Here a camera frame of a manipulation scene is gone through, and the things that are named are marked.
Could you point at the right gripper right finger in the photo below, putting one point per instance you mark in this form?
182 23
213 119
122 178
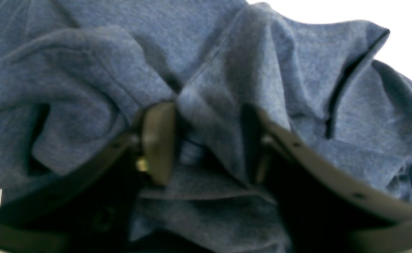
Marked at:
324 210

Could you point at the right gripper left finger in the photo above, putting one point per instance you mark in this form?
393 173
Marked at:
91 207

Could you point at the dark blue t-shirt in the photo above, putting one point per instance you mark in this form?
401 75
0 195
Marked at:
73 73

